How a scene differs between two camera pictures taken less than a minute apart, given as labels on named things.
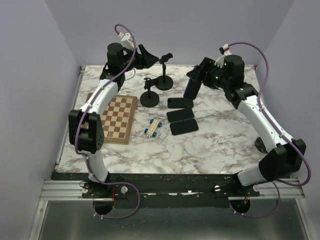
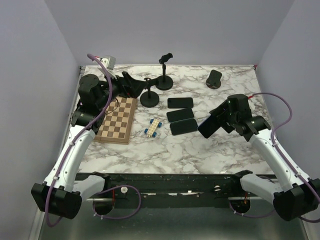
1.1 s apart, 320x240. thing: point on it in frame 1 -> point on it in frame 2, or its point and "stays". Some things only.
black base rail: [167, 190] stays
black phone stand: [164, 82] stays
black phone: [184, 126] stays
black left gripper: [146, 60] -> [128, 86]
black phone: [192, 89] -> [210, 125]
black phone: [180, 114] stays
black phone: [180, 103] stays
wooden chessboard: [118, 118] stays
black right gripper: [206, 65] -> [226, 126]
